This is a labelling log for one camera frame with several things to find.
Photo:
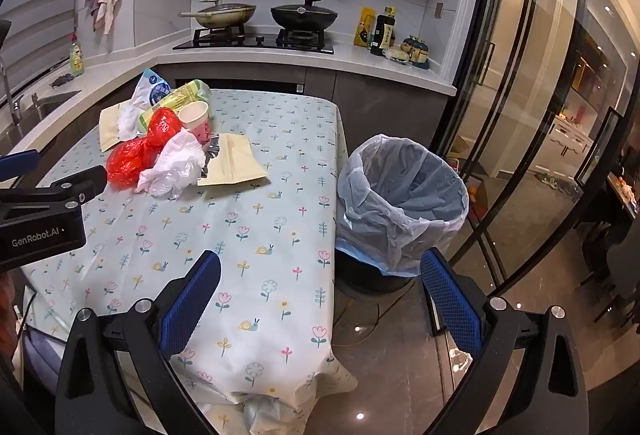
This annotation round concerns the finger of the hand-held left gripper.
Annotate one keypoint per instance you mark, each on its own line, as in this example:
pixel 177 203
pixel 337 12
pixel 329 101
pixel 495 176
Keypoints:
pixel 75 185
pixel 20 163

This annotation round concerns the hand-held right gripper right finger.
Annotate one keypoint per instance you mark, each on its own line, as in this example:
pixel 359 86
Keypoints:
pixel 450 300

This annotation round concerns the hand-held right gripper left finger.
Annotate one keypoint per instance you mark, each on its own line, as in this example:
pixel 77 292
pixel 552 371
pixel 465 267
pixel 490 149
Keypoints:
pixel 192 300

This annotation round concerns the red plastic bag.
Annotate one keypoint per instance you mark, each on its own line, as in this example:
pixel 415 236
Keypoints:
pixel 125 162

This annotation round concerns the beige pouch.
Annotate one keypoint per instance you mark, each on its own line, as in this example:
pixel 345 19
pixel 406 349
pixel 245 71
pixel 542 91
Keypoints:
pixel 235 162
pixel 107 130

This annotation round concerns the trash bin with clear liner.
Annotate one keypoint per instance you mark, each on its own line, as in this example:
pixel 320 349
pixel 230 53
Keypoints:
pixel 400 210

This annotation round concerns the blue white plastic packet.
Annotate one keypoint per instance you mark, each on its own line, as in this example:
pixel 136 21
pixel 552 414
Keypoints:
pixel 152 90

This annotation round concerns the white pink paper cup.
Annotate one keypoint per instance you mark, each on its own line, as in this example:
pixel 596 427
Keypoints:
pixel 195 117

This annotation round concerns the silver foil wrapper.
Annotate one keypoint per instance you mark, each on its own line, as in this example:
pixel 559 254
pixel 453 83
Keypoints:
pixel 210 155

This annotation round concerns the yellow green snack packet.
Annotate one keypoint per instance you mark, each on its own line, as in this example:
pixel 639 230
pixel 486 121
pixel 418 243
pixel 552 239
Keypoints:
pixel 182 95

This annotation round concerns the steel faucet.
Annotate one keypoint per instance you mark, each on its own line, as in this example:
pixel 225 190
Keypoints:
pixel 12 107

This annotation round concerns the steel kitchen sink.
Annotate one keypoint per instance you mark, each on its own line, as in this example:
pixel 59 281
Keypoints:
pixel 50 102

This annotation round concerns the floral tablecloth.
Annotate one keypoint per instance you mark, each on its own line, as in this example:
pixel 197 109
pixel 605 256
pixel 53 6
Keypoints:
pixel 250 240

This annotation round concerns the dark scrubbing pad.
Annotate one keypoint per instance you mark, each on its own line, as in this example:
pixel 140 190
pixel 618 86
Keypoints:
pixel 62 80

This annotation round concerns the red fruit box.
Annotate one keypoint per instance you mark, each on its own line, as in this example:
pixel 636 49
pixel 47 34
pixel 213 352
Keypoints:
pixel 465 185

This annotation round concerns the green dish soap bottle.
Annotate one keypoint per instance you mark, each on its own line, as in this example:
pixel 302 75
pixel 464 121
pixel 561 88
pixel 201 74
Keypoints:
pixel 76 60

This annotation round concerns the cardboard box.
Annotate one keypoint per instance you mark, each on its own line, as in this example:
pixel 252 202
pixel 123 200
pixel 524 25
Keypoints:
pixel 459 146

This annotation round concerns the grey dining chair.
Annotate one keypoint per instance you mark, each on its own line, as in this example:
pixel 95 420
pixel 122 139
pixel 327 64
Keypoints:
pixel 620 255

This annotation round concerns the hanging pink dishcloth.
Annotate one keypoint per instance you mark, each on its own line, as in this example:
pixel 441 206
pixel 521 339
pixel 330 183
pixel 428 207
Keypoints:
pixel 110 0

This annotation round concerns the black built-in appliance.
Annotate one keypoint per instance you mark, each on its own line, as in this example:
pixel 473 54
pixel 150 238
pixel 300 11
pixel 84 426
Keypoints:
pixel 240 77

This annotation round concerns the white sideboard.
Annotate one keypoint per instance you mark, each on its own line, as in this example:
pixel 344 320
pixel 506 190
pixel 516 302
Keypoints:
pixel 570 140

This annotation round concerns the beige frying pan with lid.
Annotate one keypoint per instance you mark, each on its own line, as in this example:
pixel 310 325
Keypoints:
pixel 225 12

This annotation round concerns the black gas stove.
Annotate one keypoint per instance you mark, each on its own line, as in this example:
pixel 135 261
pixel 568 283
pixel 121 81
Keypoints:
pixel 260 42

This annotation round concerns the glass sliding door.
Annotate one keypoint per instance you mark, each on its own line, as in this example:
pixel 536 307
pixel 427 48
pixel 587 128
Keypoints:
pixel 525 65

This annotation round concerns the small clear food bag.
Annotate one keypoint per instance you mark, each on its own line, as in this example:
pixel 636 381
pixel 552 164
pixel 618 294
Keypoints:
pixel 397 56

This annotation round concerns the blue condiment jar set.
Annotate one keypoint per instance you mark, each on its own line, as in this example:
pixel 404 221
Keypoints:
pixel 417 50

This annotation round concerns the dark soy sauce bottle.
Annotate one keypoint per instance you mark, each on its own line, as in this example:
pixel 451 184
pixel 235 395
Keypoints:
pixel 382 32

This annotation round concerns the black wok with lid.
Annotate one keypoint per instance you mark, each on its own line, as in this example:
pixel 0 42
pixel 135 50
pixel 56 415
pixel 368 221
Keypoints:
pixel 302 17

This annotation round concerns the yellow sauce packet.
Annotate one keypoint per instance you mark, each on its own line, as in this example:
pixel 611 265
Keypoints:
pixel 364 30

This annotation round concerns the grey wall socket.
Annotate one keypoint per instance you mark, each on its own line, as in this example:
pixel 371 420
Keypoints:
pixel 439 10

